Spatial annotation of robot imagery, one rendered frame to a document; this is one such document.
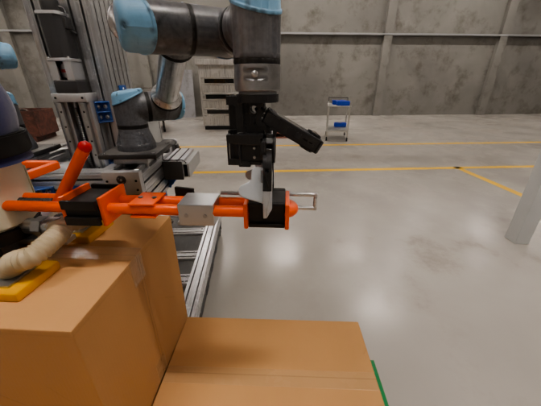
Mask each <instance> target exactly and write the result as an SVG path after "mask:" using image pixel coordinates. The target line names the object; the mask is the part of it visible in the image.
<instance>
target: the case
mask: <svg viewBox="0 0 541 406"><path fill-rule="evenodd" d="M130 216H131V215H128V214H122V215H121V216H120V217H118V218H117V219H116V220H114V221H113V225H112V226H110V227H109V228H108V229H107V230H105V231H104V232H103V233H102V234H100V235H99V236H98V237H97V238H95V239H94V240H93V241H92V242H91V243H78V242H70V243H69V244H68V245H63V246H62V247H61V248H60V249H59V250H58V251H56V253H55V254H52V257H48V258H47V260H48V261H58V262H59V265H60V269H59V270H57V271H56V272H55V273H54V274H52V275H51V276H50V277H49V278H47V279H46V280H45V281H44V282H43V283H42V284H41V285H39V286H38V287H37V288H36V289H34V290H33V291H32V292H31V293H29V294H28V295H27V296H26V297H24V298H23V299H22V300H21V301H19V302H5V301H0V406H151V403H152V401H153V399H154V397H155V393H156V392H157V389H158V387H159V384H160V382H161V379H162V378H163V374H164V372H165V370H166V368H167V365H168V363H169V360H170V358H171V355H172V353H173V350H174V349H175V347H176V343H177V341H178V339H179V337H180V334H181V331H182V329H183V327H184V324H185V321H186V320H187V318H188V315H187V309H186V305H185V300H184V291H183V286H182V282H181V277H180V268H179V263H178V259H177V254H176V245H175V239H174V235H173V230H172V225H171V217H170V216H161V215H159V216H158V217H157V218H135V217H130Z"/></svg>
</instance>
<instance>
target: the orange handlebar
mask: <svg viewBox="0 0 541 406"><path fill-rule="evenodd" d="M22 165H25V166H26V168H31V169H30V170H27V172H28V175H29V177H30V179H31V180H32V179H35V178H36V177H39V176H42V175H44V174H47V173H49V172H53V171H55V170H57V169H59V168H60V164H59V162H58V161H57V160H25V161H23V162H22ZM164 195H166V193H149V192H143V193H141V194H140V195H120V197H119V198H118V202H119V203H109V204H108V205H107V211H108V213H120V214H132V215H131V216H130V217H131V218H157V217H158V216H159V215H179V214H178V213H179V212H178V209H177V204H178V203H179V202H180V201H181V200H182V198H183V197H184V196H164ZM54 196H55V193H24V194H23V197H33V198H34V197H35V198H37V197H38V198H53V197H54ZM244 201H245V198H242V197H219V205H215V206H214V210H213V215H214V216H215V217H244V215H243V204H244ZM2 208H3V209H4V210H5V211H28V212H59V213H62V211H61V209H60V205H59V202H58V201H5V202H3V203H2ZM297 212H298V205H297V204H296V202H295V201H293V200H290V214H289V217H293V216H294V215H296V214H297Z"/></svg>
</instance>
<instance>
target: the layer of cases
mask: <svg viewBox="0 0 541 406"><path fill-rule="evenodd" d="M151 406H385V404H384V402H383V399H382V395H381V392H380V389H379V386H378V382H377V380H376V377H375V374H374V369H373V367H372V364H371V361H370V357H369V354H368V351H367V349H366V346H365V342H364V339H363V336H362V333H361V329H360V326H359V324H358V322H355V321H301V320H272V319H245V318H217V317H188V318H187V320H186V321H185V324H184V327H183V329H182V331H181V334H180V337H179V339H178V341H177V343H176V347H175V349H174V350H173V353H172V355H171V358H170V360H169V363H168V365H167V368H166V370H165V372H164V374H163V378H162V379H161V382H160V384H159V387H158V389H157V392H156V393H155V397H154V399H153V401H152V403H151Z"/></svg>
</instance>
